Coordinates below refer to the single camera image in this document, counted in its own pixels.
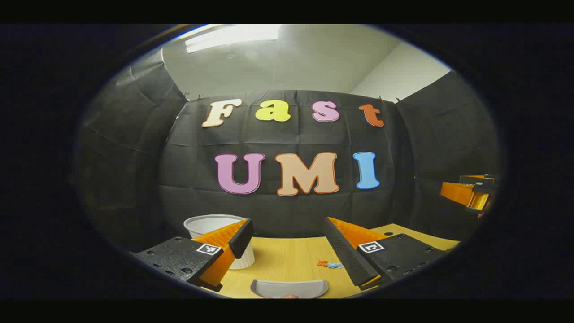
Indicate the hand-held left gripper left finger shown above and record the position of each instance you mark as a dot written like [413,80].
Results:
[241,237]

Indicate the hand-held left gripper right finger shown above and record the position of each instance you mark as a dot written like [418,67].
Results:
[345,251]

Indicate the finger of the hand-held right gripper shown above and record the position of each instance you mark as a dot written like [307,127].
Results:
[459,193]

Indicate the blue paper trash scrap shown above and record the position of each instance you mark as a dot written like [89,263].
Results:
[334,265]

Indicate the orange paper trash scrap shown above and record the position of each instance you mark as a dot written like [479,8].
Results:
[322,263]

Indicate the white ribbed garbage bin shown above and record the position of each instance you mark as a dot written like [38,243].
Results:
[210,224]

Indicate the grey plastic dustpan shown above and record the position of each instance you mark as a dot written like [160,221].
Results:
[287,288]

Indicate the wooden desktop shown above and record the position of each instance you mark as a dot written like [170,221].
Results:
[287,264]

